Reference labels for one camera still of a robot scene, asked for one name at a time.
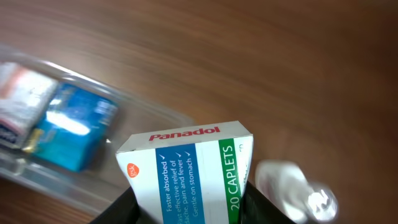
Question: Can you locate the white dropper bottle clear cap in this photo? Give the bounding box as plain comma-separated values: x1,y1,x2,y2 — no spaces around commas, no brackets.
255,160,339,223

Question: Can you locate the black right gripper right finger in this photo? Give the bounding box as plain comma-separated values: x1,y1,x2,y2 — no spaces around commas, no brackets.
239,182,295,224

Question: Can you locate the blue VapoDrops box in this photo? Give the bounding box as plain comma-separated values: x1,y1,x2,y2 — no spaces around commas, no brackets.
22,83,118,172

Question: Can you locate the white Panadol caplets box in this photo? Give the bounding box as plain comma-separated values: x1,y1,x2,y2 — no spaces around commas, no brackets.
116,121,254,224

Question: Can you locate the white Hansaplast plaster box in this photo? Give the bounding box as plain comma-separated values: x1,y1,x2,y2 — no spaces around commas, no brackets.
1,62,58,149

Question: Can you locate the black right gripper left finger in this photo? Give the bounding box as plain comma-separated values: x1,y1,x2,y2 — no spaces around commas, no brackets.
90,187,140,224

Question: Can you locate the clear plastic container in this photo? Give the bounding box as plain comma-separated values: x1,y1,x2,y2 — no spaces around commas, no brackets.
1,46,193,215

